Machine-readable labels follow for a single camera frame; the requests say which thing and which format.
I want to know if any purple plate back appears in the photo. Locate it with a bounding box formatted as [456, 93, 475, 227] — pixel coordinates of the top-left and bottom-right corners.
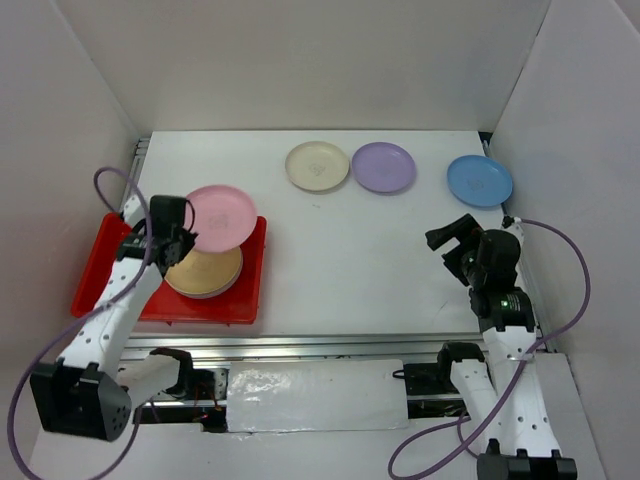
[351, 142, 417, 194]

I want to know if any yellow plate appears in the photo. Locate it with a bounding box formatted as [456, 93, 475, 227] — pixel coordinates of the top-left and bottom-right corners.
[164, 247, 243, 299]

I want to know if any cream plate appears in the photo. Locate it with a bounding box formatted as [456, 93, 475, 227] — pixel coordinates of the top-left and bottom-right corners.
[285, 141, 350, 192]

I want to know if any pink plate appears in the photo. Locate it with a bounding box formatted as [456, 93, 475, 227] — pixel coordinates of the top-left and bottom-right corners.
[185, 185, 257, 253]

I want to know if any red plastic bin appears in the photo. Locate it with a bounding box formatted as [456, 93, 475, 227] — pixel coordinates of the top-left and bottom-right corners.
[70, 213, 267, 325]

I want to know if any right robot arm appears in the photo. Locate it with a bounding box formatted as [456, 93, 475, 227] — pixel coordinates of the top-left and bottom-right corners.
[425, 214, 578, 479]

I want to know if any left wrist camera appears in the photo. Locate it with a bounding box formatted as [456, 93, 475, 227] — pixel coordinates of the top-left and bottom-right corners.
[120, 195, 146, 228]

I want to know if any white foil-taped cover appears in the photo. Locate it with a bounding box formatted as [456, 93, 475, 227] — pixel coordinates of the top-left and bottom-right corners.
[226, 359, 409, 433]

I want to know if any aluminium frame rail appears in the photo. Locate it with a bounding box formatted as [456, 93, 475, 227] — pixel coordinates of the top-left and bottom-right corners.
[121, 334, 489, 364]

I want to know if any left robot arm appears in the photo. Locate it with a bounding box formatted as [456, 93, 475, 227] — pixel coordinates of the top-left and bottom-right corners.
[29, 195, 198, 442]

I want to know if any blue plate back right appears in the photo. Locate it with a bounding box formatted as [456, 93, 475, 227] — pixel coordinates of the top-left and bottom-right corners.
[446, 155, 514, 208]

